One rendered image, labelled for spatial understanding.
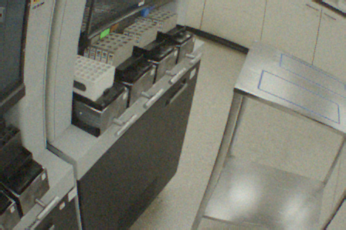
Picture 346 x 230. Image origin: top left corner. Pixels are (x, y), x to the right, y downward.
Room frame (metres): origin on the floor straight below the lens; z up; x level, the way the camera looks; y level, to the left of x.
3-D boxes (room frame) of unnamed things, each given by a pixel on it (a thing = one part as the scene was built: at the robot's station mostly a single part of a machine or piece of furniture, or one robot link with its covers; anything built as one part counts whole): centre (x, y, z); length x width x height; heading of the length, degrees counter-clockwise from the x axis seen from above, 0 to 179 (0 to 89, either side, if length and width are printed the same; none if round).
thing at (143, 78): (1.18, 0.40, 0.78); 0.73 x 0.14 x 0.09; 71
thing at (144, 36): (1.25, 0.13, 0.85); 0.12 x 0.02 x 0.06; 161
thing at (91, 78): (0.99, 0.32, 0.83); 0.30 x 0.10 x 0.06; 71
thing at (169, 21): (1.39, 0.08, 0.85); 0.12 x 0.02 x 0.06; 160
